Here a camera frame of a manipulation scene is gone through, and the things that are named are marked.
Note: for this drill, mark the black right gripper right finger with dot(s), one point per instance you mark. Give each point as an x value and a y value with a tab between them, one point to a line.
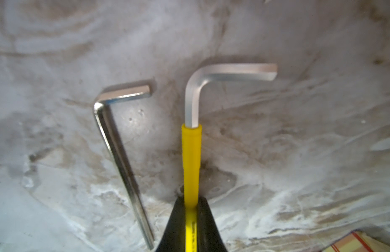
208	236

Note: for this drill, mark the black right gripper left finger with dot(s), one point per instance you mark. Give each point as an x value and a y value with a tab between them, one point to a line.
173	239

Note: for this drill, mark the yellow sleeved hex key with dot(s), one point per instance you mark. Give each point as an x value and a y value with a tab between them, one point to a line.
192	130

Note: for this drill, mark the playing card box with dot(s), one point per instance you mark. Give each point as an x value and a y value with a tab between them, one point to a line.
357	242

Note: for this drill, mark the bare silver hex key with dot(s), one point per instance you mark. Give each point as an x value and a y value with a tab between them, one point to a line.
110	135

